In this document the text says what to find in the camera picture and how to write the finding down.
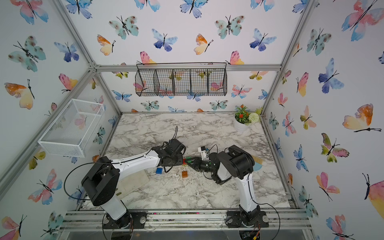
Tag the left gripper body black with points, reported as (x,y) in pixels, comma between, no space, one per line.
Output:
(176,161)

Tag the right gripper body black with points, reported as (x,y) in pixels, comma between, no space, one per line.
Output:
(203,166)

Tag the potted flower plant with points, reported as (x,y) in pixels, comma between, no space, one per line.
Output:
(244,118)

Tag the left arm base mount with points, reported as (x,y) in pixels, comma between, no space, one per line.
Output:
(130,220)

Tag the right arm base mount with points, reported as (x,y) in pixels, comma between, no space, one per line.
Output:
(241,219)

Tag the aluminium front rail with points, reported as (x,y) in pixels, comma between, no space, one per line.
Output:
(183,220)

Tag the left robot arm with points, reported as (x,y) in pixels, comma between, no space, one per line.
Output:
(103,177)

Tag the tan and teal sponge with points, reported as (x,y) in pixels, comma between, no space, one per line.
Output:
(258,163)

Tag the black wire basket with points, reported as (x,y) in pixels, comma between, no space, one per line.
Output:
(181,79)

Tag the blue lego brick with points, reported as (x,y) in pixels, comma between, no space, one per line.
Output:
(159,171)

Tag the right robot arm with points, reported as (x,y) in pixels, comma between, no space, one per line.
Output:
(232,163)

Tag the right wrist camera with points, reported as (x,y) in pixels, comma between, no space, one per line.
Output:
(204,152)

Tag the white mesh basket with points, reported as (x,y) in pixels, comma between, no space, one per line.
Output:
(71,130)

